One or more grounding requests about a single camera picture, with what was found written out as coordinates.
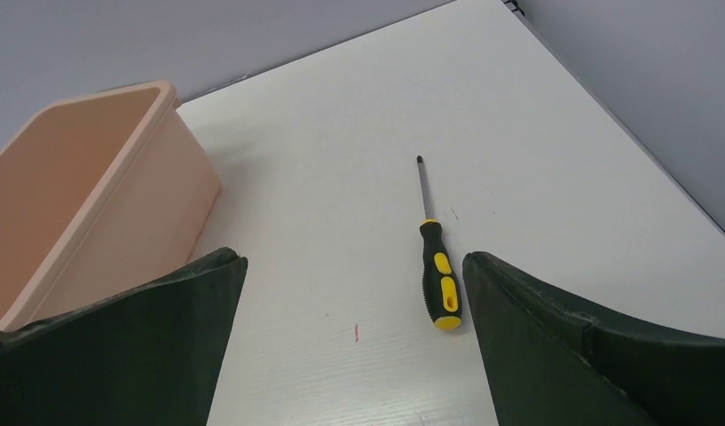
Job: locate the black yellow screwdriver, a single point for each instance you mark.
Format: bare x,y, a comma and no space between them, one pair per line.
440,286

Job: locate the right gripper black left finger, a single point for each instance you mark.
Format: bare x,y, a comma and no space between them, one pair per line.
150,355

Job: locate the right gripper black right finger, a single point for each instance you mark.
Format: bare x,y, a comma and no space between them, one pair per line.
554,358

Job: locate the pink plastic bin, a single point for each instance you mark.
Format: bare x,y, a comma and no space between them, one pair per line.
99,194

